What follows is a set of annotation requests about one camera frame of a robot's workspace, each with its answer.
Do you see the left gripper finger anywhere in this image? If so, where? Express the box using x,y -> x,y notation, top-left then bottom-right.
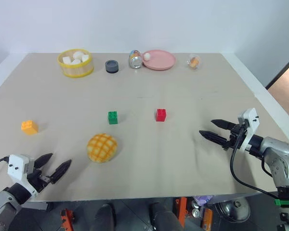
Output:
35,153 -> 54,169
49,158 -> 73,185

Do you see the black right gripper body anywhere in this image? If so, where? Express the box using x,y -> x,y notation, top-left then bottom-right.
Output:
223,123 -> 246,151

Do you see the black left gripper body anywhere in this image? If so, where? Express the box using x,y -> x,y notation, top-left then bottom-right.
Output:
26,160 -> 53,193

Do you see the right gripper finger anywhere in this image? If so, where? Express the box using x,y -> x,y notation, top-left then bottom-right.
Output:
198,130 -> 229,148
210,118 -> 237,131

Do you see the orange toy brick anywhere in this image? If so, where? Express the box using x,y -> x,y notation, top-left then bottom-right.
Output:
21,119 -> 39,136

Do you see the yellow pineapple bun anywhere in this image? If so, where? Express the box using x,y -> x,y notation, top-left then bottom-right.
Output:
86,133 -> 118,164

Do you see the red toy brick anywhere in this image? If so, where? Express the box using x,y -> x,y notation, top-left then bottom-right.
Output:
155,108 -> 167,122

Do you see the purple bag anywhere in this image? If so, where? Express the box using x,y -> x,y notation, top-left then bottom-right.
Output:
192,195 -> 213,207

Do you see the dark rounded shape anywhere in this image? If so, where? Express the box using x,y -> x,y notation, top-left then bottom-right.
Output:
94,204 -> 117,231
150,202 -> 182,231

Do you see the clear wrapped orange snack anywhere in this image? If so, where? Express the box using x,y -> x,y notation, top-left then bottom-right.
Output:
186,53 -> 203,71

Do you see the silver metal dome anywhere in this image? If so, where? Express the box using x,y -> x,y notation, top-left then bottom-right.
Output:
215,195 -> 250,222

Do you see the silver can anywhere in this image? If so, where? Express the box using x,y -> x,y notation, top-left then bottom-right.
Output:
191,202 -> 202,218

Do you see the green toy brick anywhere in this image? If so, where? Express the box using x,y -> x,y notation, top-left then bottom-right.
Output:
107,111 -> 119,125

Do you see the orange can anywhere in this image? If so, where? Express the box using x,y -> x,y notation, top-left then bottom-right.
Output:
201,207 -> 213,230

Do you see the pink plate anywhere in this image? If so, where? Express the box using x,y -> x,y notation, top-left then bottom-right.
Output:
141,49 -> 177,71

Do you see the wooden basket yellow rim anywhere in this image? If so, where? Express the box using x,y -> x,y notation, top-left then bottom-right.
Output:
57,48 -> 95,79

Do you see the printed drink can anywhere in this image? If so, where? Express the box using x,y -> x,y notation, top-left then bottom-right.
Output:
128,50 -> 143,70

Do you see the dark grey round puck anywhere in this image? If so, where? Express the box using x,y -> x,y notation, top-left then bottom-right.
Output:
105,60 -> 119,74

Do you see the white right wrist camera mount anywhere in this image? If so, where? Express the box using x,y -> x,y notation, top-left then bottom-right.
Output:
237,108 -> 259,153

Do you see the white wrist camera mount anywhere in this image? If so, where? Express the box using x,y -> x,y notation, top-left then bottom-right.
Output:
7,154 -> 38,199
237,108 -> 259,153

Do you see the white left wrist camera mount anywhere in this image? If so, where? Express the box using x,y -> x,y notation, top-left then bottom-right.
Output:
7,154 -> 38,199

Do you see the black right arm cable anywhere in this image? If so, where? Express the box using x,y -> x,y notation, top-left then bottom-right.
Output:
230,125 -> 280,199

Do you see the orange frame part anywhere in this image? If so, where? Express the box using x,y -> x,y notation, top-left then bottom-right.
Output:
60,208 -> 76,231

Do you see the orange frame post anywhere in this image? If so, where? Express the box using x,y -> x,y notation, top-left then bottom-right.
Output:
174,197 -> 188,229

